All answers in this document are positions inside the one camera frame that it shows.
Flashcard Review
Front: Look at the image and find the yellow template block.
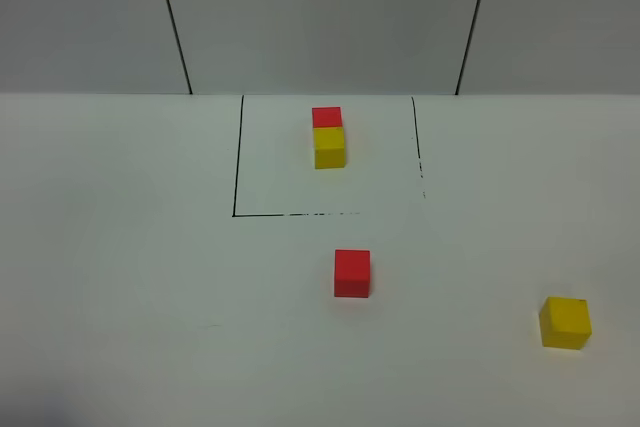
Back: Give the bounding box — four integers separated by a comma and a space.
313, 127, 346, 169

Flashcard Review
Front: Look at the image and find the red template block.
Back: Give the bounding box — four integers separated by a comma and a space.
312, 106, 343, 129

